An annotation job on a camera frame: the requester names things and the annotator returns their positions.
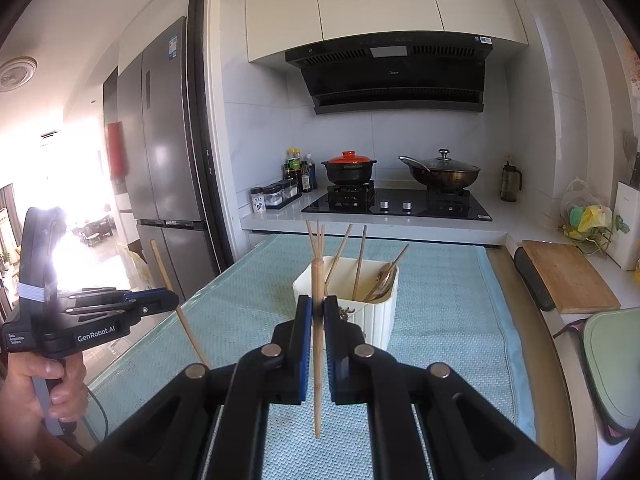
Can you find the grey refrigerator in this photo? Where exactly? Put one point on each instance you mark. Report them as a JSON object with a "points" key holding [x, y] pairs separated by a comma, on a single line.
{"points": [[165, 135]]}

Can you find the red wall-mounted object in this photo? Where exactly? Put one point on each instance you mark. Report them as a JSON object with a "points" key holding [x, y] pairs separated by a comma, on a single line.
{"points": [[115, 150]]}

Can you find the white wall cabinet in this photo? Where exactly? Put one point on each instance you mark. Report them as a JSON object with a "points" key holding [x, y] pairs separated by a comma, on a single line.
{"points": [[380, 0]]}

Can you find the black gas stove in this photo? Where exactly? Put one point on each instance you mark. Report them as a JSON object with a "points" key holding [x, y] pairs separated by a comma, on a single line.
{"points": [[395, 197]]}

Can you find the dark glass jug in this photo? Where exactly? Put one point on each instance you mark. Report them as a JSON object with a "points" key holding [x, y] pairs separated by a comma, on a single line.
{"points": [[510, 185]]}

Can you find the black clay pot red lid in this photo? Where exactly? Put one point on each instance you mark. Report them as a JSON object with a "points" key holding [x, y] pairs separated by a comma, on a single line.
{"points": [[350, 170]]}

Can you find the wooden cutting board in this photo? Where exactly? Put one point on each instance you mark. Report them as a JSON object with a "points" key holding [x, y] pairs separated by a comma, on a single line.
{"points": [[570, 280]]}

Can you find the spice jars and bottles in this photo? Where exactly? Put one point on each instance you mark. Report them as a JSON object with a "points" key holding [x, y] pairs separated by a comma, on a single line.
{"points": [[282, 195]]}

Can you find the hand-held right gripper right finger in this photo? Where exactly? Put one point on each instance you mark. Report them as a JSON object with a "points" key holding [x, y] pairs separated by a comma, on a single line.
{"points": [[330, 355]]}

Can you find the person's left forearm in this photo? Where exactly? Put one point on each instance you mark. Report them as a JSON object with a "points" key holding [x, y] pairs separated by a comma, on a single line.
{"points": [[20, 450]]}

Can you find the black tray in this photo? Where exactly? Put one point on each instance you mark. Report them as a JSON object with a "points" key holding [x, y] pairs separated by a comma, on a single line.
{"points": [[535, 285]]}

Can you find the dark wok with glass lid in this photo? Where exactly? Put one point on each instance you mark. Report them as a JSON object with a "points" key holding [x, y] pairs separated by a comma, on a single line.
{"points": [[442, 172]]}

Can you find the white knife block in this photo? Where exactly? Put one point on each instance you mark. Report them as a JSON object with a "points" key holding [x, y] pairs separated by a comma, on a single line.
{"points": [[627, 230]]}

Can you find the dark sauce bottle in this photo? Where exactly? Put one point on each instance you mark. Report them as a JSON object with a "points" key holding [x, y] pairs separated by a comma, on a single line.
{"points": [[293, 172], [307, 175]]}

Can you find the round ceiling vent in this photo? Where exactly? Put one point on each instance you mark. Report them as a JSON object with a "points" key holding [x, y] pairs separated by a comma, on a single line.
{"points": [[17, 72]]}

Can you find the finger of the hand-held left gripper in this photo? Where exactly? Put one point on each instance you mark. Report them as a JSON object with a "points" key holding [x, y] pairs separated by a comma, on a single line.
{"points": [[160, 301]]}

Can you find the yellow plastic bag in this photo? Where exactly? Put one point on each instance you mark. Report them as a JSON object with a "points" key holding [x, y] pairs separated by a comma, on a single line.
{"points": [[595, 217]]}

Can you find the white ribbed utensil holder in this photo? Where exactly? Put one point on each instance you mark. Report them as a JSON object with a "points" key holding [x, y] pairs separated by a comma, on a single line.
{"points": [[377, 325]]}

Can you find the black range hood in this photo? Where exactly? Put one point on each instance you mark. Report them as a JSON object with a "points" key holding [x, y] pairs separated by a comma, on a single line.
{"points": [[395, 80]]}

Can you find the light blue woven mat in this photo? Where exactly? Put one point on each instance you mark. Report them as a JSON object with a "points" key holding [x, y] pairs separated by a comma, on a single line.
{"points": [[440, 310]]}

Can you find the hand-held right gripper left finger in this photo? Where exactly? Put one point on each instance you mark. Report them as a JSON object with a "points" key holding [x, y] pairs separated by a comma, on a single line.
{"points": [[301, 355]]}

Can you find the spice jar with black cap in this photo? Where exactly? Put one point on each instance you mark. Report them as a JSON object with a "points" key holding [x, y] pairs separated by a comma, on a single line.
{"points": [[256, 199]]}

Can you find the person's left hand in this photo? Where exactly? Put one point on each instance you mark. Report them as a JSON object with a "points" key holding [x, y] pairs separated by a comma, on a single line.
{"points": [[67, 390]]}

